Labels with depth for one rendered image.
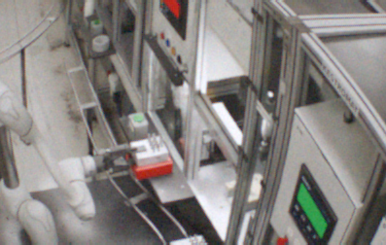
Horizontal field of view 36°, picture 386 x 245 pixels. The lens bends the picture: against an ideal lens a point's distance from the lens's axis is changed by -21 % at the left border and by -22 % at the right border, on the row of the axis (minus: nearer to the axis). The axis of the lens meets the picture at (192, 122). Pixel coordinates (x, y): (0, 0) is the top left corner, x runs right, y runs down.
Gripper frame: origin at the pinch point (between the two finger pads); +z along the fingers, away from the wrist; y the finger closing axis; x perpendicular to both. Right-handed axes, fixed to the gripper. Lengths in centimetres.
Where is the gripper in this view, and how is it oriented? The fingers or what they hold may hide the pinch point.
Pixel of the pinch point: (138, 154)
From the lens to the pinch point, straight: 286.5
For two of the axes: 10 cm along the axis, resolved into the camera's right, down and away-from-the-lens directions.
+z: 9.3, -2.4, 2.9
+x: -3.8, -6.2, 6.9
